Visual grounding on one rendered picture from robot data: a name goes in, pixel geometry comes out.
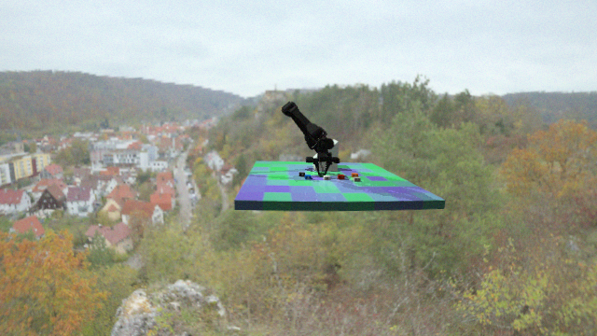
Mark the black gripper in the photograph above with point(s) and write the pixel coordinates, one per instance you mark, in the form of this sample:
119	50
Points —
315	160

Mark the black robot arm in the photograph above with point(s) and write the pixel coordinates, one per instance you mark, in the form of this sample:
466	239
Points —
313	133

